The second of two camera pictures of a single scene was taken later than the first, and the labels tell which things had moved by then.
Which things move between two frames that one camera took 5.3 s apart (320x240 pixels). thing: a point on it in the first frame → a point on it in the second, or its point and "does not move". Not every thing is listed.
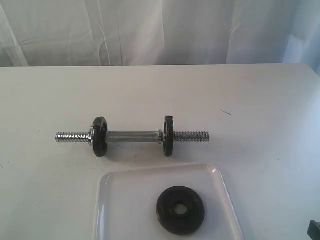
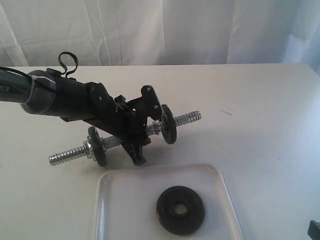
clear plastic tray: (127, 200) does not move
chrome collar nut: (90, 137) → (88, 145)
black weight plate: (179, 224) does not move
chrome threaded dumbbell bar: (135, 137) → (113, 143)
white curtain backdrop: (66, 33) does not move
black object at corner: (313, 230) does not move
